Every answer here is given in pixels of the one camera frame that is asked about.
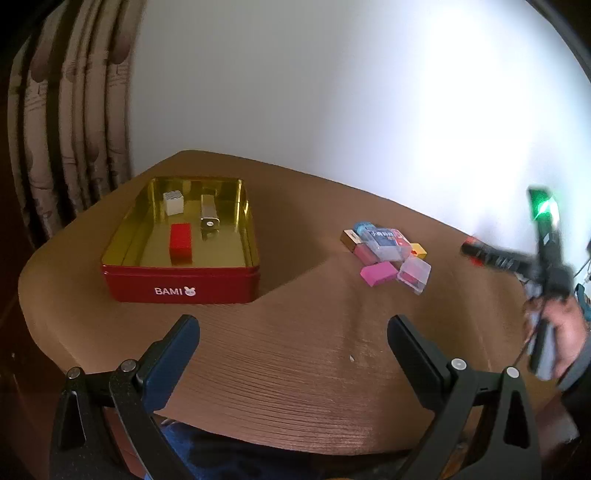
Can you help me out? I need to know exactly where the clear plastic box blue label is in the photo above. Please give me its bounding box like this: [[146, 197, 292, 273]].
[[364, 226, 413, 260]]

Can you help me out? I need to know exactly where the beige patterned curtain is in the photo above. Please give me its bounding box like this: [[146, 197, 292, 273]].
[[7, 0, 148, 250]]

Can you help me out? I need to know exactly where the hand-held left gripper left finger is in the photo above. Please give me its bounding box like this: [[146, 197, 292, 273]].
[[50, 315, 201, 480]]

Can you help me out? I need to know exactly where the small clear box red insert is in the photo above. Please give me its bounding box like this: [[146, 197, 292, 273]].
[[397, 256, 432, 295]]

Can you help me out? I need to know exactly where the person's right hand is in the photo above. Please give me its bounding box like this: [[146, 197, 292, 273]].
[[524, 295, 588, 384]]

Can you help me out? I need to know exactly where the person's blue jeans leg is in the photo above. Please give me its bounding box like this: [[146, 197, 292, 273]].
[[152, 421, 324, 480]]

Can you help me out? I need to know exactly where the white striped cube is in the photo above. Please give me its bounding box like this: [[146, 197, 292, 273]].
[[163, 190, 185, 216]]

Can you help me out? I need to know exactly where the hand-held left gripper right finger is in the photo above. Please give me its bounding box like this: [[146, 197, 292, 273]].
[[387, 315, 543, 480]]

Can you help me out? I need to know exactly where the pink eraser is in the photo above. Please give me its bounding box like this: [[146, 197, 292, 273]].
[[360, 261, 399, 287]]

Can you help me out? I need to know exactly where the red rectangular block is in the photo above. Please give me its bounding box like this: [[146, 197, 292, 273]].
[[169, 223, 193, 265]]

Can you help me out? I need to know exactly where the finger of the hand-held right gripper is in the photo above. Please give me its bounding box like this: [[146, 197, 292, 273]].
[[461, 236, 537, 278]]

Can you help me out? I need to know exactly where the brown gold block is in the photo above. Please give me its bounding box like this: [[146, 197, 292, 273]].
[[341, 229, 365, 253]]

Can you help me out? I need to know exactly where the silver metal block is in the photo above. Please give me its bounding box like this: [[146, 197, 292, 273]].
[[200, 194, 221, 241]]

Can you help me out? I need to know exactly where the red metal tin box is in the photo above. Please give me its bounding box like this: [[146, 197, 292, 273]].
[[102, 176, 262, 304]]

